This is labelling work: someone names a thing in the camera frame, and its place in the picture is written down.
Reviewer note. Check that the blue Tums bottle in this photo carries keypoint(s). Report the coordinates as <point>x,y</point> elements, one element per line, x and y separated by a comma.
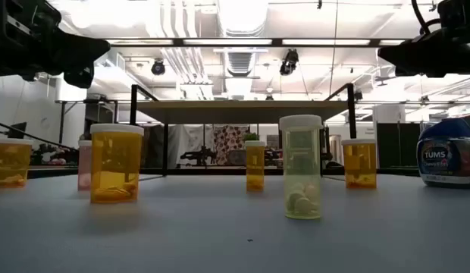
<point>447,155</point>

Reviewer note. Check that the black overhead crossbar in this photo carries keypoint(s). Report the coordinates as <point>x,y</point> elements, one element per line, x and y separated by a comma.
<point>276,42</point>

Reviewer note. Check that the small orange pill bottle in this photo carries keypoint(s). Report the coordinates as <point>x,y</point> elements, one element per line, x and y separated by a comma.
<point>255,167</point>

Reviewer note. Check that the small pink pill bottle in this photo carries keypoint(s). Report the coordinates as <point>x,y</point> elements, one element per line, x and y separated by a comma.
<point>84,167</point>

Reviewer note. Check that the large orange pill bottle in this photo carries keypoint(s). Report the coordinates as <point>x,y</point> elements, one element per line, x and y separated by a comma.
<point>115,167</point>
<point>11,167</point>
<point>359,167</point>

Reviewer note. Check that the wooden shelf black metal legs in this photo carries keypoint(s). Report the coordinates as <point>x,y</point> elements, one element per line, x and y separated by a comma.
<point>239,112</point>

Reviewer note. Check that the floral patterned cloth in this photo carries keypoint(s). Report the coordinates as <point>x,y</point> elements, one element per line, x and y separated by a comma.
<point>229,144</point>

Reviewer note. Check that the dark partition panel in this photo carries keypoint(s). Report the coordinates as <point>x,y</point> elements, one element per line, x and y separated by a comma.
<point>398,146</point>

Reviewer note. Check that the black ceiling spotlight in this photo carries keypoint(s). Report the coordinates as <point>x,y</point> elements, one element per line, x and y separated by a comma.
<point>289,62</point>
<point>158,67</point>

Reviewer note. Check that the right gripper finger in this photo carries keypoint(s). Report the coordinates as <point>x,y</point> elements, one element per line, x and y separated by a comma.
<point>413,58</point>
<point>417,44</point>

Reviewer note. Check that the black background monitor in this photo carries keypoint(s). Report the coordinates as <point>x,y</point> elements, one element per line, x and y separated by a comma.
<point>18,130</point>

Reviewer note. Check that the blue-grey table mat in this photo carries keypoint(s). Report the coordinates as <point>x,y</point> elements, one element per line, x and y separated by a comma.
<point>220,246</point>

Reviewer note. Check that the black background robot arm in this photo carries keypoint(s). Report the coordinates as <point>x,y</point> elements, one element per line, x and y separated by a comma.
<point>199,156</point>

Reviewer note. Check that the black aluminium table frame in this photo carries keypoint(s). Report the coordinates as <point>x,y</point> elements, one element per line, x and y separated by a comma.
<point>220,171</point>

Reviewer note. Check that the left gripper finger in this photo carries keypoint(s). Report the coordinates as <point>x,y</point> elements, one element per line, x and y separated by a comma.
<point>83,55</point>
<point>79,36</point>

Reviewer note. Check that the white hanging cloth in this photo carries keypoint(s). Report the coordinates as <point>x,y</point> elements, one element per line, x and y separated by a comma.
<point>189,142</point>

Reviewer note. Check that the green potted background plant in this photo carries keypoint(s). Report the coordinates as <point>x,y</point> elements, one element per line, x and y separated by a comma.
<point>251,136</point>

